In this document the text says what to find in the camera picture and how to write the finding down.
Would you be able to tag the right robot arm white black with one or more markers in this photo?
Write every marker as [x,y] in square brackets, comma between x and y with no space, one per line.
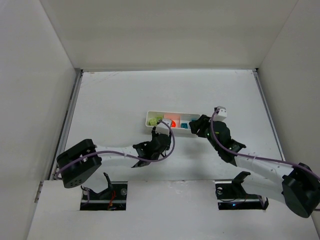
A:
[294,185]

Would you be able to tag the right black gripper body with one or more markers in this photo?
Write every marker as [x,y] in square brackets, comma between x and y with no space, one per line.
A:
[203,124]

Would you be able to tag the left aluminium rail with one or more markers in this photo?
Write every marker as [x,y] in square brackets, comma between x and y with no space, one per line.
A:
[67,121]

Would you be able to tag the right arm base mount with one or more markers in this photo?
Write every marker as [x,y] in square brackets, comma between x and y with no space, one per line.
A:
[231,195]

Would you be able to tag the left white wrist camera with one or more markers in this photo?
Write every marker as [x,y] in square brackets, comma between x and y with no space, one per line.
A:
[163,126]

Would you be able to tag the light green long brick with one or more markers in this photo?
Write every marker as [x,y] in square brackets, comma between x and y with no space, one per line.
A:
[159,119]

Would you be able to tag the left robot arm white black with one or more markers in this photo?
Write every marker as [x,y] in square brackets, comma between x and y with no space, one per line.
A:
[78,164]

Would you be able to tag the orange round lego piece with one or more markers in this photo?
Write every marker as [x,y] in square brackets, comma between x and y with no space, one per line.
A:
[173,124]

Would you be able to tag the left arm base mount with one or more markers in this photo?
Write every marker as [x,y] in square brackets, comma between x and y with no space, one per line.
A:
[113,198]

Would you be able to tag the white three-compartment tray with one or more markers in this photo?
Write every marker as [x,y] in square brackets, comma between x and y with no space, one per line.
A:
[178,117]

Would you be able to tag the light green lego brick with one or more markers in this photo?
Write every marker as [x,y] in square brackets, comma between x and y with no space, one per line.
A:
[153,122]

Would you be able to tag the aluminium rail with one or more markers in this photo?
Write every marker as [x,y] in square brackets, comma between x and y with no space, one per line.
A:
[268,112]
[67,121]

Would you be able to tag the right aluminium rail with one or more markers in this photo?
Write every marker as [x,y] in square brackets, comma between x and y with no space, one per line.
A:
[268,112]

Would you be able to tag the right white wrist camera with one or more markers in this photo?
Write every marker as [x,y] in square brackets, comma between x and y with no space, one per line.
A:
[220,114]

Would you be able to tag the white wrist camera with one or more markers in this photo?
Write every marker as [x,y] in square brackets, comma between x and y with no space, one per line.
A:
[220,114]
[163,126]

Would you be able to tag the teal square lego brick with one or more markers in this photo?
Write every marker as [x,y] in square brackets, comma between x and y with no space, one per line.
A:
[184,125]

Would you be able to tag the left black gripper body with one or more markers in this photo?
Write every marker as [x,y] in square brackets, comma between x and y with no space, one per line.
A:
[158,136]

